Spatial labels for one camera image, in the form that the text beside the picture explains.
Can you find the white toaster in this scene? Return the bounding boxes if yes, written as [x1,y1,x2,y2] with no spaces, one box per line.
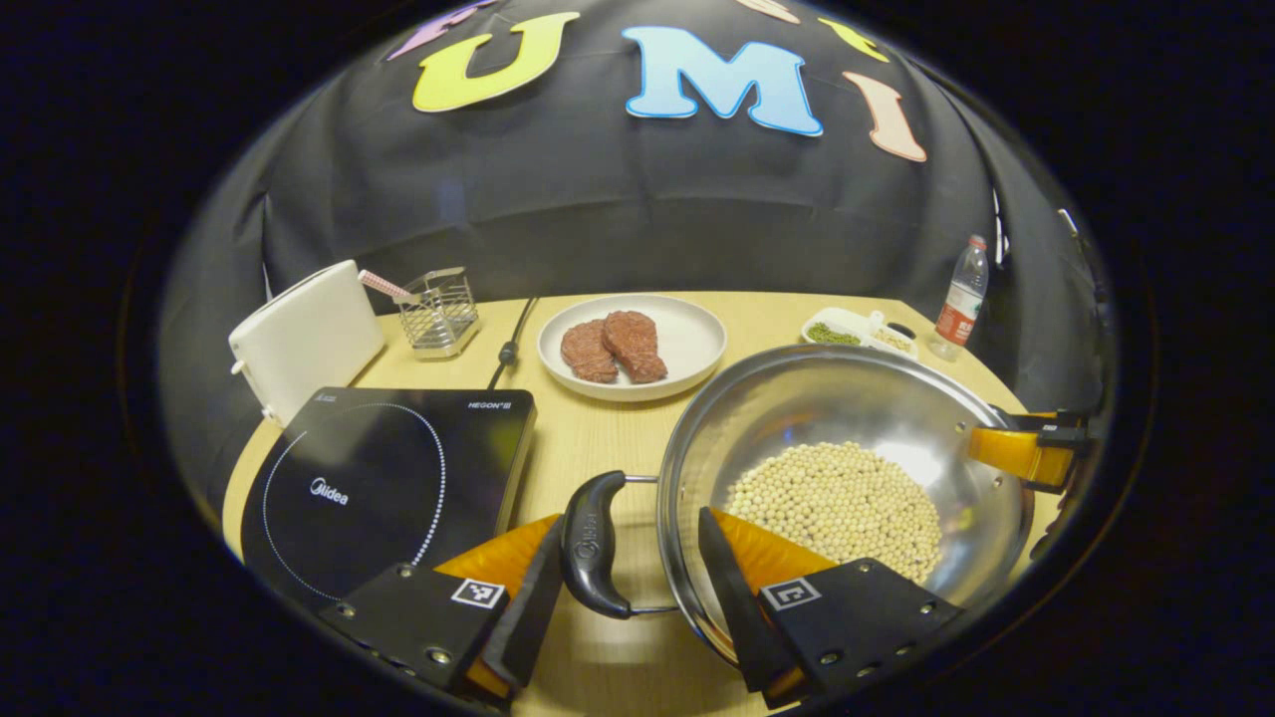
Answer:
[228,260,386,429]

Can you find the black power cable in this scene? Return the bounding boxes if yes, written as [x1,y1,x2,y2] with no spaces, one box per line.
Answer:
[486,296,540,391]

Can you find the brown meat steak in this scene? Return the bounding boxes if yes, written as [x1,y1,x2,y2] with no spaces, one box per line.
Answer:
[561,319,621,384]
[602,311,668,384]

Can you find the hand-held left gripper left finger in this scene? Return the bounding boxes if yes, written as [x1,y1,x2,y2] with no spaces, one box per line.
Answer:
[319,513,567,703]

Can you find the clear plastic water bottle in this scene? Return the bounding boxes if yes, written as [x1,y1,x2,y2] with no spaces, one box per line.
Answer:
[931,235,990,361]

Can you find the pile of soybeans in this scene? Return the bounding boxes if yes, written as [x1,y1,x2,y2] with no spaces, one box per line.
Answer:
[724,441,944,586]

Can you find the black induction cooktop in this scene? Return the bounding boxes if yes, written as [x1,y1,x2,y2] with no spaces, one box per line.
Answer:
[241,386,537,610]

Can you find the white divided dish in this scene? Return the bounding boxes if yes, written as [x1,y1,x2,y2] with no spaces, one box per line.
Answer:
[802,307,919,359]

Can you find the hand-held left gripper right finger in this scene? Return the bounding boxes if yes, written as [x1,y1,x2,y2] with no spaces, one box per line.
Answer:
[697,506,965,710]

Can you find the metal wire basket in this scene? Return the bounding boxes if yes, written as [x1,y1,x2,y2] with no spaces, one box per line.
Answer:
[396,266,481,360]

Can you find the white round plate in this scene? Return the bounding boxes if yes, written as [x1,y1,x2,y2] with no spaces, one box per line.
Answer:
[538,294,728,402]

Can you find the pink striped utensil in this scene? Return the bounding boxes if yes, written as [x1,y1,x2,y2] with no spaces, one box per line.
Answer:
[358,269,421,307]

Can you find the stainless steel pot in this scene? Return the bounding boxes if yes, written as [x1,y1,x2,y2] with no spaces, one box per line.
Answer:
[560,344,1037,666]

